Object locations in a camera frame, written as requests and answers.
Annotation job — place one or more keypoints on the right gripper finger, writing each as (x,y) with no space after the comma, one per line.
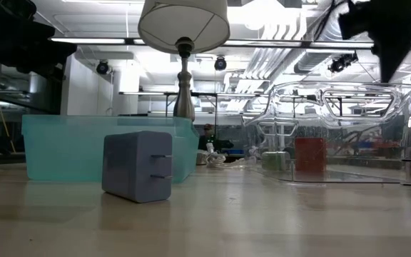
(392,53)

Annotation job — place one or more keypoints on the red wall charger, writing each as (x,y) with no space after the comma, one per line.
(310,155)

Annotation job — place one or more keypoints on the green wall charger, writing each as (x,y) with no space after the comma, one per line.
(275,161)

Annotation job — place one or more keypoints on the light blue wall charger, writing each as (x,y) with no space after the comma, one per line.
(130,167)

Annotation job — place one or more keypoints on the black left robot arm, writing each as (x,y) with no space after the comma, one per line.
(13,35)

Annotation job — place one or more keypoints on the black ceiling-mounted device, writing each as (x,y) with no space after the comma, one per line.
(342,62)

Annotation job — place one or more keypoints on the ceiling light strip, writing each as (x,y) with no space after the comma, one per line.
(334,45)
(87,40)

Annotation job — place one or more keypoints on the clear plastic bin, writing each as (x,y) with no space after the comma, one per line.
(369,142)

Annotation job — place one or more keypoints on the white lamp shade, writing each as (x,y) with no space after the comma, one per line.
(184,21)

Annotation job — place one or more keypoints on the silver lamp base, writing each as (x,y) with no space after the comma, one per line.
(184,100)

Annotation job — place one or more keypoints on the long background table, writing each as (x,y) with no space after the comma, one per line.
(145,93)

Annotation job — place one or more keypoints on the green translucent plastic bin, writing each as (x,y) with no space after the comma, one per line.
(63,150)

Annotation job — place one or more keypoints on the round black ceiling camera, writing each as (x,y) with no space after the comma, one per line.
(102,67)
(220,63)

